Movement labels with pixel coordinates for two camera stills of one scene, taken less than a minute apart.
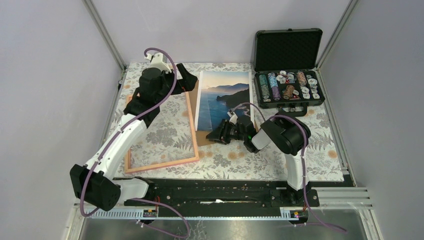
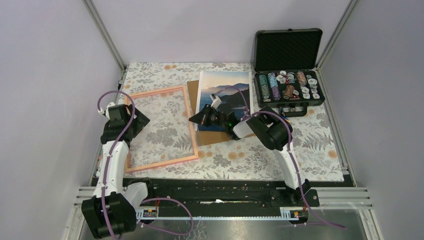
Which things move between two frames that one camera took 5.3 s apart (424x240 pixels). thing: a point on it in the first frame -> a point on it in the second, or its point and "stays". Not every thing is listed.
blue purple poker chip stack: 274,86 stays
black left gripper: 187,82 -> 141,121
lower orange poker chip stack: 288,92 stays
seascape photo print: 218,93 stays
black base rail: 225,193 stays
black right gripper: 221,135 -> 202,117
